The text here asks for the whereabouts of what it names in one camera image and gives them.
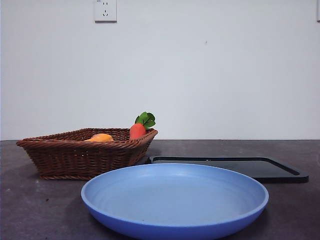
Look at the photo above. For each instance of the blue round plate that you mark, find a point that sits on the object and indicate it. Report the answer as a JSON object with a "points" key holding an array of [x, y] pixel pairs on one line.
{"points": [[175, 200]]}

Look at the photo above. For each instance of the brown wicker basket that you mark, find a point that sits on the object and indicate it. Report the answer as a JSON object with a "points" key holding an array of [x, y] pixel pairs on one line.
{"points": [[75, 160]]}

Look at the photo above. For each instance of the orange carrot with green leaves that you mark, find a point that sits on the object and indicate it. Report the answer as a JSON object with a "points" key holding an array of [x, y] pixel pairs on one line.
{"points": [[137, 131]]}

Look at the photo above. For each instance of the black rectangular tray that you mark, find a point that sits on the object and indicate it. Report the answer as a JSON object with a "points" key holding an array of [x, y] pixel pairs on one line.
{"points": [[275, 172]]}

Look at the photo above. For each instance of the white wall socket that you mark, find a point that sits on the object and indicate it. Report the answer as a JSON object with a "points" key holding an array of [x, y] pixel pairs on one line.
{"points": [[105, 11]]}

